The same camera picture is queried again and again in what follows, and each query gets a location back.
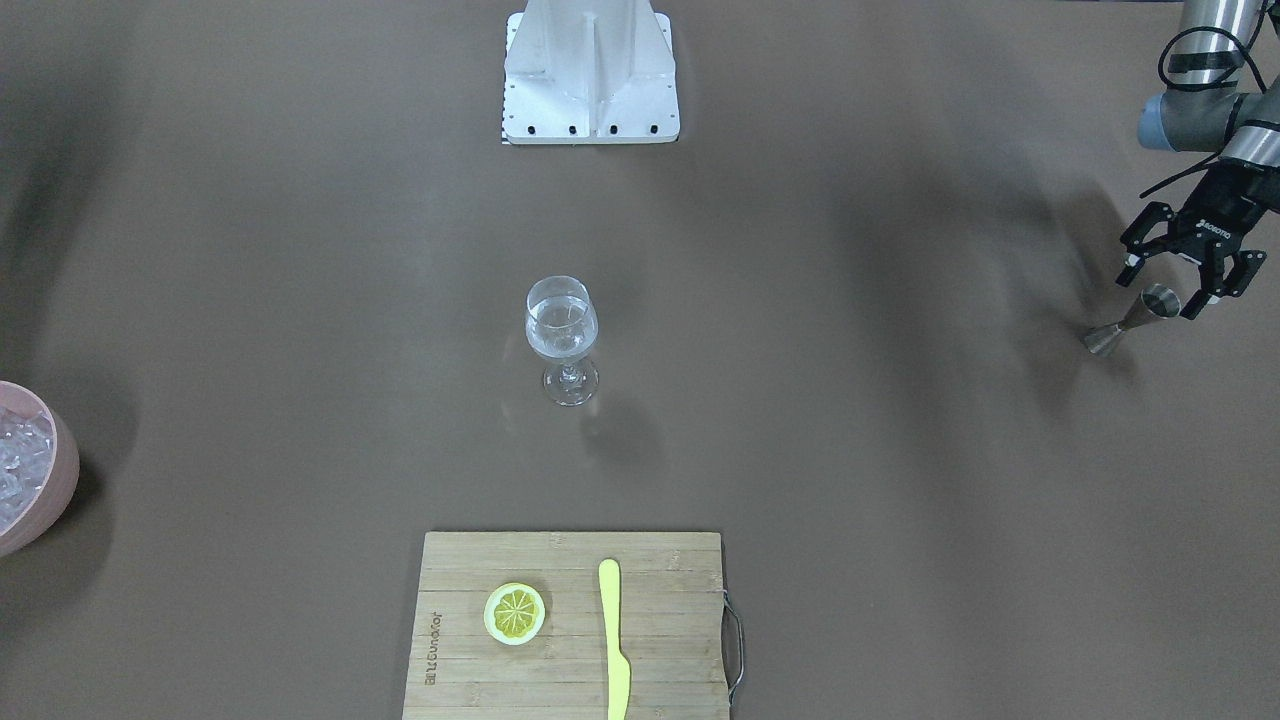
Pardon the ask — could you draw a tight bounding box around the clear wine glass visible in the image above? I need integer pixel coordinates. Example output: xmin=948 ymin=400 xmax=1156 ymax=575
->
xmin=524 ymin=275 xmax=599 ymax=407

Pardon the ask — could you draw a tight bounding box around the bamboo cutting board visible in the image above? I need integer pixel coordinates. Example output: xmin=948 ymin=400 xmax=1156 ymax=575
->
xmin=402 ymin=530 xmax=742 ymax=719

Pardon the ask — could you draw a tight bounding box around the pink bowl of ice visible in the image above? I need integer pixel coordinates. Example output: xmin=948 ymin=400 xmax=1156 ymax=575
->
xmin=1 ymin=380 xmax=81 ymax=557

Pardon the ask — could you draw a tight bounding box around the steel double jigger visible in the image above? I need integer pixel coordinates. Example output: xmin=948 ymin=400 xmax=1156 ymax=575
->
xmin=1082 ymin=283 xmax=1181 ymax=357

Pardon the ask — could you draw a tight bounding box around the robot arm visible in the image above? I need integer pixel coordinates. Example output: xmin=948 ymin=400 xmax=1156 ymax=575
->
xmin=1117 ymin=1 xmax=1279 ymax=319

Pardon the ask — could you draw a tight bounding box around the white camera column base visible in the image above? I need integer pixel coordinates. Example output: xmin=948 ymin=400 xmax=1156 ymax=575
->
xmin=500 ymin=1 xmax=681 ymax=145

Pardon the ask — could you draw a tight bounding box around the yellow plastic knife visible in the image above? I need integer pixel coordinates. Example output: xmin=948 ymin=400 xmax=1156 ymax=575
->
xmin=598 ymin=559 xmax=632 ymax=719

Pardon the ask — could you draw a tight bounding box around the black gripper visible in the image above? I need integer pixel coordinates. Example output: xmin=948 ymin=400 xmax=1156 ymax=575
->
xmin=1117 ymin=160 xmax=1279 ymax=320

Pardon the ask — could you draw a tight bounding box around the yellow lemon slice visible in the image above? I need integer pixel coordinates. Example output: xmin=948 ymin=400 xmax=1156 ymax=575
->
xmin=483 ymin=582 xmax=547 ymax=646

